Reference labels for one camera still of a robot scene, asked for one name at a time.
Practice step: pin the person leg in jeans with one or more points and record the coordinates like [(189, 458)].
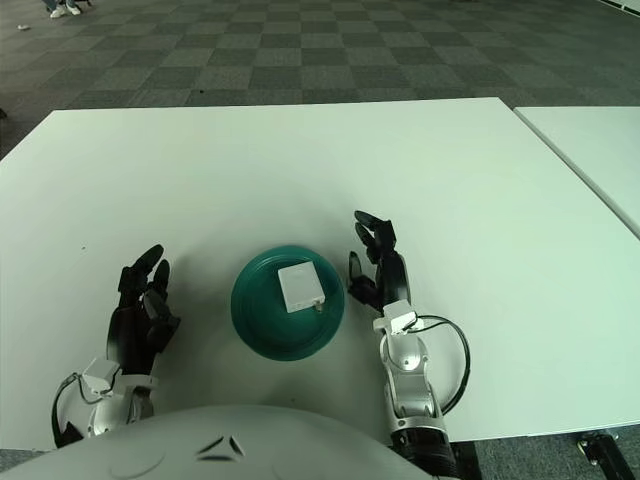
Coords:
[(50, 3)]

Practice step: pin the green round plate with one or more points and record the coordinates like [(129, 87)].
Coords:
[(260, 320)]

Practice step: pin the black table base frame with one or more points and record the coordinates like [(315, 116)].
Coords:
[(600, 450)]

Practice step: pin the white sneaker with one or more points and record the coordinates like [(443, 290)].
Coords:
[(57, 12), (73, 8)]

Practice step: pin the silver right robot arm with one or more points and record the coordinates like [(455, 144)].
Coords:
[(410, 375)]

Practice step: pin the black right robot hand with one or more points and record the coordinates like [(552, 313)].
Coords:
[(395, 280)]

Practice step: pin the white robot torso dome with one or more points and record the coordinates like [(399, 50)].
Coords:
[(200, 450)]

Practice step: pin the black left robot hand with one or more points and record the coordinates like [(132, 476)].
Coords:
[(135, 335)]

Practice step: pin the white charger block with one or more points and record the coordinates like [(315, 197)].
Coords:
[(300, 285)]

